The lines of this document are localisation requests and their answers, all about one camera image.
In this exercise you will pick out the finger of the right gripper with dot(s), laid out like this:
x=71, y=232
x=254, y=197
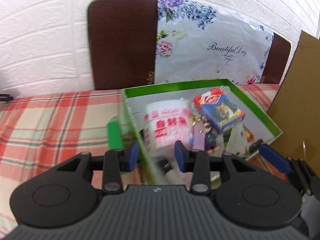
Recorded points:
x=275, y=159

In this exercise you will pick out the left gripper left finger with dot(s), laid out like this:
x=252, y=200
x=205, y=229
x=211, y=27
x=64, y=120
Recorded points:
x=115, y=162

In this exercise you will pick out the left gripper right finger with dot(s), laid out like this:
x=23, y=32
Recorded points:
x=197, y=162

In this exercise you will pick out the blue card deck box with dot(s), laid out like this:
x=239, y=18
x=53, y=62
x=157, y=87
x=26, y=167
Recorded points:
x=222, y=122

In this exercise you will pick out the red playing card box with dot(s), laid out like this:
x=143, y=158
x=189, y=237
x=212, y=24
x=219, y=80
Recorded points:
x=210, y=100

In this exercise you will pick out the black marker yellow cap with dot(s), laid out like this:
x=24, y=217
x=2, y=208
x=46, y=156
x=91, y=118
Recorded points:
x=170, y=174

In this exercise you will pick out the white patterned drawstring pouch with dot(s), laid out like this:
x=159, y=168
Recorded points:
x=238, y=140

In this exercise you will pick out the green cardboard box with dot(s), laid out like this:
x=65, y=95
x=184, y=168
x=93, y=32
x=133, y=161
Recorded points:
x=136, y=98

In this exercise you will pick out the brown cardboard panel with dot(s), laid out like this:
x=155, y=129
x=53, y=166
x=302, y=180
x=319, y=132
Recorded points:
x=295, y=109

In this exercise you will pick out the plaid bed sheet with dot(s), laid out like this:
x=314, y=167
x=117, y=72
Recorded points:
x=40, y=131

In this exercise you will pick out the spare black handheld gripper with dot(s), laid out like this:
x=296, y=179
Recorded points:
x=5, y=98

